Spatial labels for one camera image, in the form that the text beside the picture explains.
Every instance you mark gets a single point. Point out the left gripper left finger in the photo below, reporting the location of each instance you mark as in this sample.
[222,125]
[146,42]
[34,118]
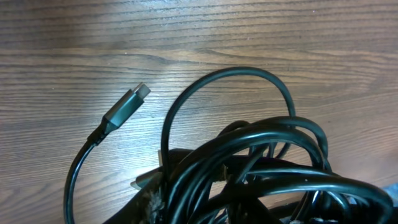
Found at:
[147,205]

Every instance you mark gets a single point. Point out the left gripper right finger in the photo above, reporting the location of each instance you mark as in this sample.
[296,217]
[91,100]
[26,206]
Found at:
[357,211]

